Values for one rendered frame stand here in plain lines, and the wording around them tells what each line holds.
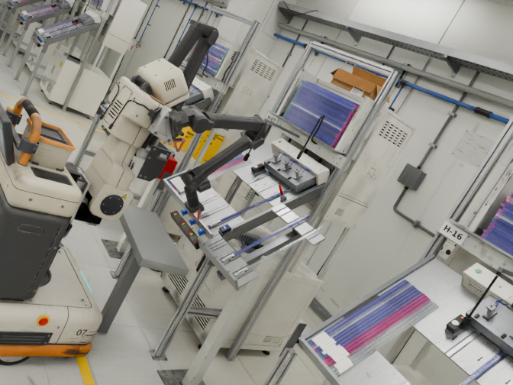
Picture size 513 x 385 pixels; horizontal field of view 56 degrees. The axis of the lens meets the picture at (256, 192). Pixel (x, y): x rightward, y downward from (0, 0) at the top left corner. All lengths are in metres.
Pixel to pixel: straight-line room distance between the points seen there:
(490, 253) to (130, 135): 1.55
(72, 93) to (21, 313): 4.97
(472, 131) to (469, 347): 2.37
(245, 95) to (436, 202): 1.72
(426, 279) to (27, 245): 1.59
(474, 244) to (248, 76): 2.36
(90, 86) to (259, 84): 3.42
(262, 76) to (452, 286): 2.44
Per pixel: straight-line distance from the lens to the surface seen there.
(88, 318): 2.29
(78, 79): 6.84
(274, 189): 2.72
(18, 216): 1.95
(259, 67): 3.94
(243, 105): 3.97
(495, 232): 2.11
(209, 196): 2.76
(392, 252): 4.08
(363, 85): 3.18
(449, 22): 4.62
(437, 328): 2.00
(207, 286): 2.93
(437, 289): 2.13
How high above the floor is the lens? 1.47
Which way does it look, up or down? 11 degrees down
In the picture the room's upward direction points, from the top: 29 degrees clockwise
